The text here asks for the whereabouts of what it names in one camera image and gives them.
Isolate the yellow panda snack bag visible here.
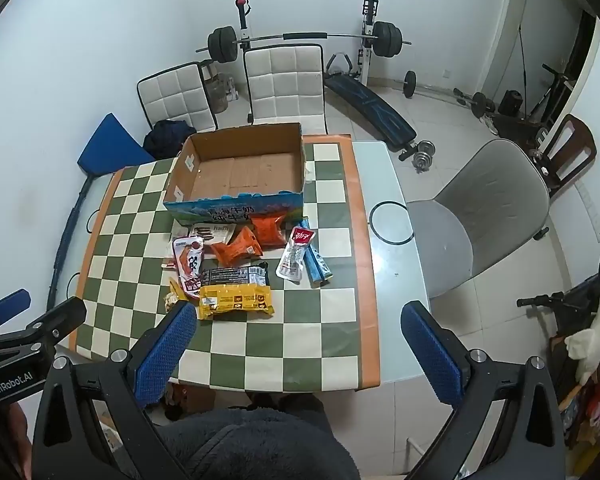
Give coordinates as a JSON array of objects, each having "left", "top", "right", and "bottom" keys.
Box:
[{"left": 164, "top": 278, "right": 188, "bottom": 313}]

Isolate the red white chicken feet pouch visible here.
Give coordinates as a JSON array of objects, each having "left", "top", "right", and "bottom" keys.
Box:
[{"left": 172, "top": 235, "right": 204, "bottom": 299}]

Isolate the yellow chocolate snack pack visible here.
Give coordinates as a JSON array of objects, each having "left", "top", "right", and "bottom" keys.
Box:
[{"left": 197, "top": 284, "right": 275, "bottom": 320}]

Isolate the Franzzi cookie box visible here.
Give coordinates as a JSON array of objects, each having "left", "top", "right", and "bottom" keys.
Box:
[{"left": 189, "top": 223, "right": 236, "bottom": 246}]

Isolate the orange snack bag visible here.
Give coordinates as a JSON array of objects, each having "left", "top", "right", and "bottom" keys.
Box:
[
  {"left": 250, "top": 212, "right": 286, "bottom": 248},
  {"left": 211, "top": 226, "right": 263, "bottom": 266}
]

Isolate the black snack pack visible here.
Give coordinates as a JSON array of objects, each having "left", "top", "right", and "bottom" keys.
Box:
[{"left": 200, "top": 262, "right": 270, "bottom": 286}]

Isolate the red white clear pouch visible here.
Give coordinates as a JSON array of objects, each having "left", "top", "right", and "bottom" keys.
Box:
[{"left": 276, "top": 226, "right": 314, "bottom": 282}]

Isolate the blue snack bar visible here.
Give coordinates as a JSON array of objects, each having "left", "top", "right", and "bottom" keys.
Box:
[{"left": 300, "top": 218, "right": 332, "bottom": 285}]

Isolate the white plush toy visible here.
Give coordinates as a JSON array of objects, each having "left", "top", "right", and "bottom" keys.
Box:
[{"left": 565, "top": 302, "right": 600, "bottom": 386}]

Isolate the black fuzzy clothing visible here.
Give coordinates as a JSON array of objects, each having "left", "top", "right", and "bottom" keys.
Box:
[{"left": 157, "top": 408, "right": 360, "bottom": 479}]

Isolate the blue cushion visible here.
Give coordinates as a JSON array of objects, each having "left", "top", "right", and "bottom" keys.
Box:
[{"left": 78, "top": 113, "right": 155, "bottom": 177}]

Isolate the dark clothes pile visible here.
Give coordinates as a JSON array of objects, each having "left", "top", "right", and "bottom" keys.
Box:
[{"left": 143, "top": 119, "right": 197, "bottom": 160}]

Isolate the cardboard box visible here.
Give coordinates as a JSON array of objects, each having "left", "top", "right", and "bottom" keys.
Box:
[{"left": 163, "top": 122, "right": 306, "bottom": 226}]

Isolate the checkered table mat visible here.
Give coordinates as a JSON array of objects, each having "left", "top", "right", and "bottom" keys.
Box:
[{"left": 68, "top": 136, "right": 380, "bottom": 392}]

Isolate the left white padded chair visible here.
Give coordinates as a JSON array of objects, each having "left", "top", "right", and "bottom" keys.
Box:
[{"left": 136, "top": 62, "right": 218, "bottom": 132}]

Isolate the white padded chair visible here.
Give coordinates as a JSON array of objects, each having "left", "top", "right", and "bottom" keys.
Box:
[
  {"left": 136, "top": 62, "right": 218, "bottom": 132},
  {"left": 244, "top": 44, "right": 327, "bottom": 134}
]

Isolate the grey swivel chair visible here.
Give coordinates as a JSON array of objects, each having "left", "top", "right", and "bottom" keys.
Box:
[{"left": 406, "top": 139, "right": 550, "bottom": 299}]

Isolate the brown wooden chair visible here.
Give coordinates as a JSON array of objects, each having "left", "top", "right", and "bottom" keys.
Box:
[{"left": 529, "top": 114, "right": 597, "bottom": 198}]

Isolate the right white padded chair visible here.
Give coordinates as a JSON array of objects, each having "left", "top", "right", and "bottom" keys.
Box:
[{"left": 244, "top": 44, "right": 327, "bottom": 134}]

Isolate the chrome dumbbell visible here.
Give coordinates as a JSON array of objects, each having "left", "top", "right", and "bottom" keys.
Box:
[{"left": 412, "top": 140, "right": 437, "bottom": 172}]

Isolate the black sit-up bench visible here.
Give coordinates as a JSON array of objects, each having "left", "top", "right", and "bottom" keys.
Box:
[{"left": 324, "top": 52, "right": 417, "bottom": 160}]

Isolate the barbell on rack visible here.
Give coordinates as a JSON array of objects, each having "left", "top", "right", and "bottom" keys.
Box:
[{"left": 195, "top": 0, "right": 412, "bottom": 84}]

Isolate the black cable loop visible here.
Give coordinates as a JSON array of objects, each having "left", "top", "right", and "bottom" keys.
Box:
[{"left": 368, "top": 199, "right": 415, "bottom": 246}]

